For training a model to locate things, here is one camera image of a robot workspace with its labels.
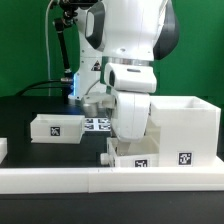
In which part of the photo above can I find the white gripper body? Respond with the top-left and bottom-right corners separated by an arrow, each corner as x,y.
111,90 -> 150,142

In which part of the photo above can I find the white drawer tray with knob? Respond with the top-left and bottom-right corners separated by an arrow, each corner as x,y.
100,136 -> 159,167

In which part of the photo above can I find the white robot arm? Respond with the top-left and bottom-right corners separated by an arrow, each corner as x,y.
74,0 -> 179,142

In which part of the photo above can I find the white drawer cabinet box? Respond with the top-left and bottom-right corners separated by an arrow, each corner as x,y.
147,96 -> 221,167

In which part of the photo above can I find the white marker sheet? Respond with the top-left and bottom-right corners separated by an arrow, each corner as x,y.
85,118 -> 111,131

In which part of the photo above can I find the white block at left edge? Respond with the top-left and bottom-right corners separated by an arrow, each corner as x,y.
0,138 -> 7,164

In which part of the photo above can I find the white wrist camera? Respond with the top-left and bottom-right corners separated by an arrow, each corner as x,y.
81,92 -> 114,117

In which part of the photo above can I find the black cable on table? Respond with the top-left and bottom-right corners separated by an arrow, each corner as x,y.
14,79 -> 75,98

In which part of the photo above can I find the grey camera cable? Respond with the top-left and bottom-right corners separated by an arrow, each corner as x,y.
44,0 -> 57,98

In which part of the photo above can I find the white front rail fence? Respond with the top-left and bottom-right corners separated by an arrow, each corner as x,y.
0,166 -> 224,194

